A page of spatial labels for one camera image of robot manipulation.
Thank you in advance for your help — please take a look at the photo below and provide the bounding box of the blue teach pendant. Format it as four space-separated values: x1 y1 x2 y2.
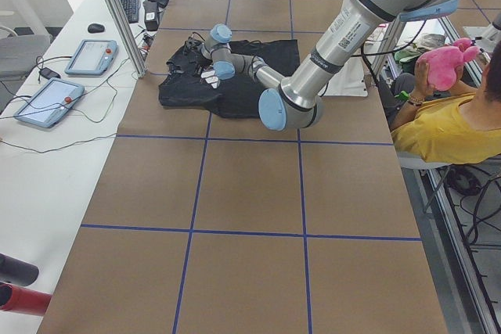
65 39 118 76
13 77 85 128

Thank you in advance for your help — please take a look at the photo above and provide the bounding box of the black printed t-shirt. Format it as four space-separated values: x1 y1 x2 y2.
158 39 300 118

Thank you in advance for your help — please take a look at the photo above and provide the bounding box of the far blue teach pendant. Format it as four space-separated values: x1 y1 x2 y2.
65 39 118 76

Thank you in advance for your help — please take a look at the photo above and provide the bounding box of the black keyboard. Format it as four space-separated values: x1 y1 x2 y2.
120 0 139 23

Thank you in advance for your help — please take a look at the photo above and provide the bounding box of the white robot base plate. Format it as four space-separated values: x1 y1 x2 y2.
320 57 368 97

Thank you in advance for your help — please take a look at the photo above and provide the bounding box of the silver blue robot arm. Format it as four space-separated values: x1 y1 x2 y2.
198 0 459 131

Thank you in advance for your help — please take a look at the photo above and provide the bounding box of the black computer mouse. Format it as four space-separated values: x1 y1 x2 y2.
87 23 106 34

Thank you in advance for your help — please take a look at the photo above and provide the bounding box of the pink plush toy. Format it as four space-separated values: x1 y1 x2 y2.
417 38 480 91

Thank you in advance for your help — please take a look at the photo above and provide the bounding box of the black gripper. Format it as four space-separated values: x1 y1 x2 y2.
182 37 204 56

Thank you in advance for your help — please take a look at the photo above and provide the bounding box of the person in yellow shirt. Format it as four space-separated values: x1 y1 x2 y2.
379 45 500 164

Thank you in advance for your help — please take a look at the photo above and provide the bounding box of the aluminium frame post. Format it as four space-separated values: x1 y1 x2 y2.
105 0 146 78

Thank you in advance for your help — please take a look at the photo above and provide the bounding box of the near blue teach pendant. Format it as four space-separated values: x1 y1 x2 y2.
13 77 85 128

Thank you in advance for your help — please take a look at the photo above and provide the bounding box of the black pendant cable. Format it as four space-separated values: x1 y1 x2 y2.
0 75 134 154
0 55 74 116

